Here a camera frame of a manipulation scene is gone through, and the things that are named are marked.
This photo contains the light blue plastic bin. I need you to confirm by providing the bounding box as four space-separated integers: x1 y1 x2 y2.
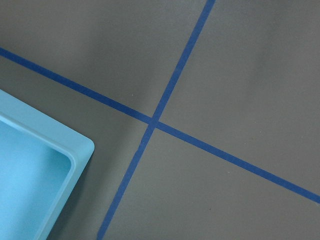
0 91 95 240

